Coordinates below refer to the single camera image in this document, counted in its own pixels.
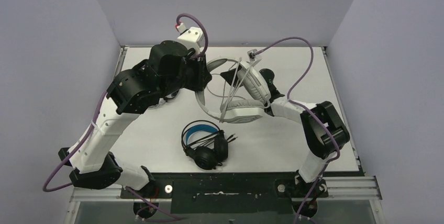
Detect grey white headphones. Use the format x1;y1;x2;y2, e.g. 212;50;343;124
195;57;271;124

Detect white and black headphones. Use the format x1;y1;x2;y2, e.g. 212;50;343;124
158;90;180;106

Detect black headphones with blue band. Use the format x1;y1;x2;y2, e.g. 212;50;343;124
181;120;229;171

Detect black headphone cable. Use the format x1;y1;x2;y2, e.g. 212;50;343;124
187;130;240;152

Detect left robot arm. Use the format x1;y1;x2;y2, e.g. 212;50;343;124
59;40;210;196

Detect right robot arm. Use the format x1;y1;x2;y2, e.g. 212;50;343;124
218;67;350;196

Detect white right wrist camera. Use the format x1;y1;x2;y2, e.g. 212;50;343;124
247;49;262;66

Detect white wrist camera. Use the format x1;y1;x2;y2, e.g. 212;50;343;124
247;49;262;66
175;22;204;54

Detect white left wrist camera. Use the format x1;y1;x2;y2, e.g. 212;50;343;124
175;22;204;54

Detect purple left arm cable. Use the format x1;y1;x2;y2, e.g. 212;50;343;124
42;13;210;223

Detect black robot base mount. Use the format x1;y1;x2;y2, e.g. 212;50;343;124
137;172;311;214

